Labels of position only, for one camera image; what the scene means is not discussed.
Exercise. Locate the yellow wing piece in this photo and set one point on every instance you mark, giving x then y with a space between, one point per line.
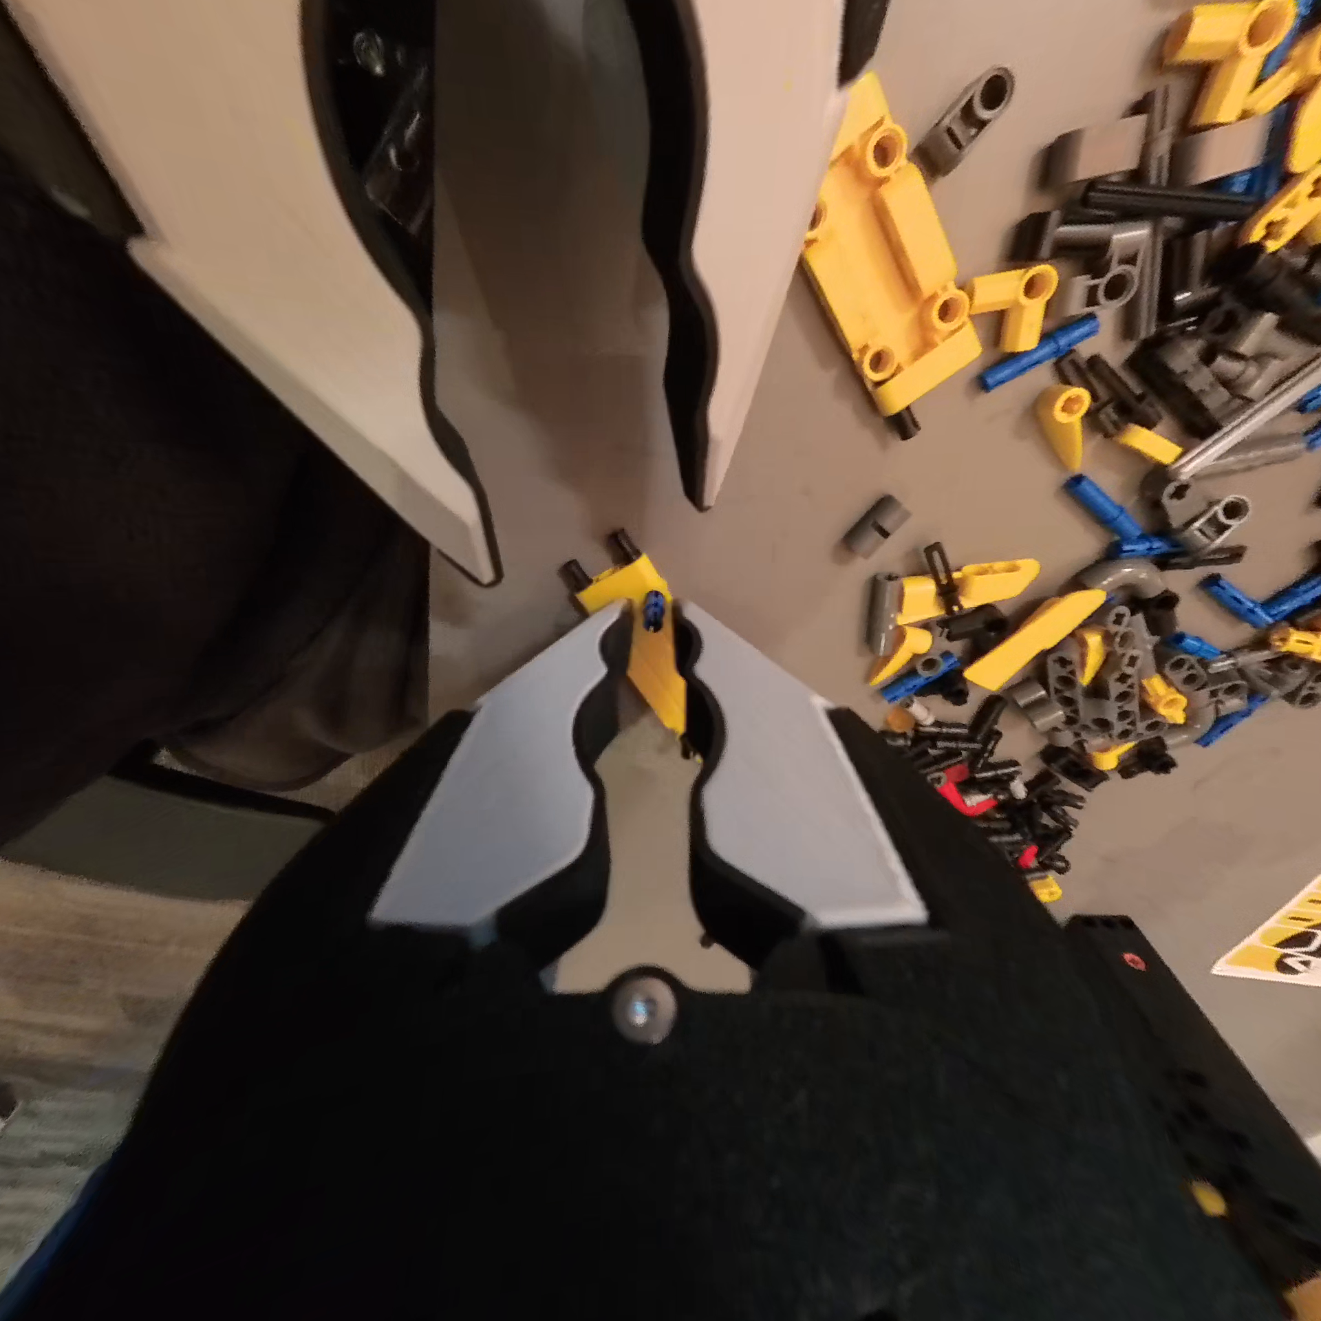
980 584

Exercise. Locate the black brick tower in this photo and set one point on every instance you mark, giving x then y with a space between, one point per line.
1218 1115

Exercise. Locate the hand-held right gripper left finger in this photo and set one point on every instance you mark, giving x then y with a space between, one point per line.
495 815

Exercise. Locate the yellow brick assembly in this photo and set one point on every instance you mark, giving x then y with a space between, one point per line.
887 248

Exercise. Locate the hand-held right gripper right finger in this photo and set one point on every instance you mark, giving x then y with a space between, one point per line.
805 815

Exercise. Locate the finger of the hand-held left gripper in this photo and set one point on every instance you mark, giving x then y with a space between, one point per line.
237 207
764 155

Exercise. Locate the yellow fin piece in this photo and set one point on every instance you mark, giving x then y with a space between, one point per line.
900 656

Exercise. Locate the black connector pin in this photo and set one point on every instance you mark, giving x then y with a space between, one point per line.
623 544
574 573
905 422

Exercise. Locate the short grey tube connector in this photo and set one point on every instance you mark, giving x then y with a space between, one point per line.
875 524

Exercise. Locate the person's dark trousers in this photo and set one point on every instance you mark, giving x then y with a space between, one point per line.
340 641

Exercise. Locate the yellow black sticker sheet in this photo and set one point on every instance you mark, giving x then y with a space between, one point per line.
1289 939

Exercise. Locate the pile of black red pins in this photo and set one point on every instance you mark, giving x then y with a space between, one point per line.
955 797

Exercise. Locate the yellow panel brick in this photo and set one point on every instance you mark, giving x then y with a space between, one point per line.
655 671

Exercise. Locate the long grey tube connector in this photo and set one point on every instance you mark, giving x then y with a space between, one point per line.
881 620

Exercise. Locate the pile of mixed toy bricks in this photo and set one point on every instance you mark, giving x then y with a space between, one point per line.
1094 703

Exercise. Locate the blue connector pin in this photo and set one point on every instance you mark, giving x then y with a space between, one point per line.
652 612

